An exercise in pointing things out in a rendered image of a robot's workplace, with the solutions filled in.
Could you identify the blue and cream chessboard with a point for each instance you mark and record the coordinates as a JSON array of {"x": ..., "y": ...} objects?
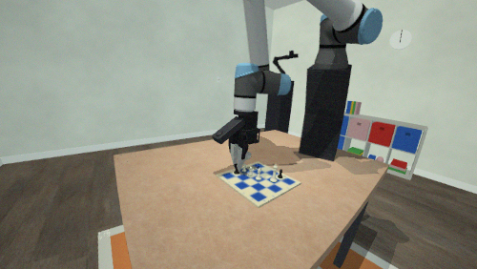
[{"x": 258, "y": 192}]

